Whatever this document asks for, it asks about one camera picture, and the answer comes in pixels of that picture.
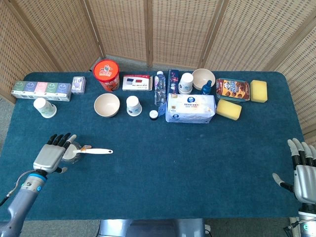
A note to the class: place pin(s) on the yellow sponge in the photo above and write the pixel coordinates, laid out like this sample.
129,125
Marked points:
228,109
258,90

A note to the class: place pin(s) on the small purple plastic box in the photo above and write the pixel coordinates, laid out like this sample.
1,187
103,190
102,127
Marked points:
78,85

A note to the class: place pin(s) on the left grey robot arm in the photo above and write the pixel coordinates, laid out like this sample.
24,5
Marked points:
22,200

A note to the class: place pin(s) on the white printed paper cup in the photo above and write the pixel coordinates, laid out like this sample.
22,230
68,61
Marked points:
45,108
185,84
133,106

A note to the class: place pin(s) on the white flat card box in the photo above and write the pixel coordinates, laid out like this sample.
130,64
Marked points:
137,83

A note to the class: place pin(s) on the woven wooden folding screen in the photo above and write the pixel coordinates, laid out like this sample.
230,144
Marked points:
172,24

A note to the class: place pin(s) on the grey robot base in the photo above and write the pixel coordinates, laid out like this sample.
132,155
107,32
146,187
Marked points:
150,228

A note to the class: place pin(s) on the blue felt table cover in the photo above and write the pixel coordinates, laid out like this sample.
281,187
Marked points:
172,172

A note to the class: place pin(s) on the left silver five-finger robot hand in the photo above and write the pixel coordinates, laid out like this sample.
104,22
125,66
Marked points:
48,156

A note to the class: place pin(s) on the red cylindrical snack can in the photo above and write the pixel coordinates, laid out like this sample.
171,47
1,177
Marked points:
106,74

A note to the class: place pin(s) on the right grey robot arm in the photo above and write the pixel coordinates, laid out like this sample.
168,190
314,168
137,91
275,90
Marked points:
308,219

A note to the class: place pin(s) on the blue spray bottle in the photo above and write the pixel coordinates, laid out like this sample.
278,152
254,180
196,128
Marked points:
207,88

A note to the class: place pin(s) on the multicolour tissue pack row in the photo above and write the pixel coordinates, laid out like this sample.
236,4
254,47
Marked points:
40,90

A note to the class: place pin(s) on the brown cookie box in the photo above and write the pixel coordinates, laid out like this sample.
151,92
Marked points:
232,89

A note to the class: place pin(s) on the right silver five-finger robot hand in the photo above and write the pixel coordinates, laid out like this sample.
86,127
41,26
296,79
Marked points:
304,180

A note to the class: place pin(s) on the white wet wipes pack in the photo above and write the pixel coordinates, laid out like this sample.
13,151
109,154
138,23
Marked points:
190,108

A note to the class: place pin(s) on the clear container teal rim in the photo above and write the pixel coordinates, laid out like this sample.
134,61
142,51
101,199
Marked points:
234,101

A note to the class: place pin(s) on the dark blue narrow box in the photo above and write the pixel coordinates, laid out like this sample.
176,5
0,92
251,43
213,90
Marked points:
173,81

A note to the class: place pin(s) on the clear plastic water bottle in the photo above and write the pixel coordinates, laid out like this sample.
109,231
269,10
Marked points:
159,90

